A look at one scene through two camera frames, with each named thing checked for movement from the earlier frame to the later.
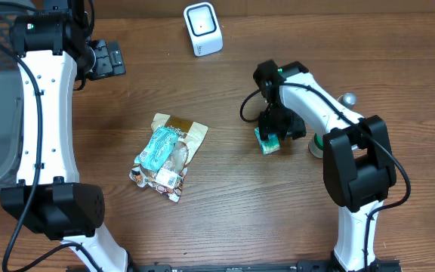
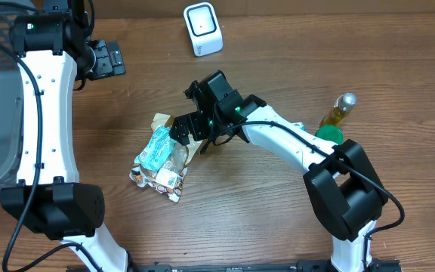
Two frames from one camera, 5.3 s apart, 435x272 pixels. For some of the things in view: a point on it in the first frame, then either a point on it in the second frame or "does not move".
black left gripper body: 103,68 does not move
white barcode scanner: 205,28 does not move
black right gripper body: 284,122 → 204,126
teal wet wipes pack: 157,148 does not move
